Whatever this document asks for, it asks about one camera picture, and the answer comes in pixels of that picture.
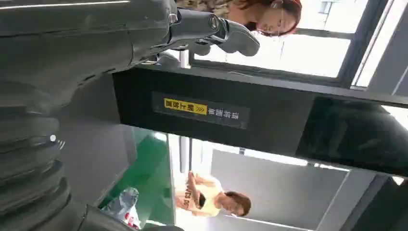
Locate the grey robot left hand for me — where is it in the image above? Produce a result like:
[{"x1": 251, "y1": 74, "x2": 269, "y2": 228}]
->
[{"x1": 0, "y1": 0, "x2": 261, "y2": 111}]

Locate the ribbed grey left arm sleeve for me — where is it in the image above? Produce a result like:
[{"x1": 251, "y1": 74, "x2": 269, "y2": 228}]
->
[{"x1": 0, "y1": 106, "x2": 71, "y2": 231}]

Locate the yellow and white label sticker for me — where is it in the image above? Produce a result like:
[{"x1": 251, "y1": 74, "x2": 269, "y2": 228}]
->
[{"x1": 152, "y1": 91, "x2": 251, "y2": 130}]

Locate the green plastic crate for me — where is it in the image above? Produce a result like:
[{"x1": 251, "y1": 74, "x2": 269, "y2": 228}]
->
[{"x1": 99, "y1": 127, "x2": 177, "y2": 228}]

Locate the grey plastic parcel bag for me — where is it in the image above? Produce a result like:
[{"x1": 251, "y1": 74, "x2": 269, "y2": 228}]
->
[{"x1": 101, "y1": 187, "x2": 142, "y2": 230}]

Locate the person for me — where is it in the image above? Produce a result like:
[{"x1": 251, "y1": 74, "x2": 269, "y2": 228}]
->
[
  {"x1": 174, "y1": 171, "x2": 253, "y2": 218},
  {"x1": 175, "y1": 0, "x2": 303, "y2": 38}
]

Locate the black machine frame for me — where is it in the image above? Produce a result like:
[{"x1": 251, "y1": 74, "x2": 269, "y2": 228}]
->
[{"x1": 112, "y1": 64, "x2": 408, "y2": 178}]

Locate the dark window frame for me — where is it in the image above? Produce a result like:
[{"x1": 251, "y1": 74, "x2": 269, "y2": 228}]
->
[{"x1": 190, "y1": 0, "x2": 390, "y2": 89}]

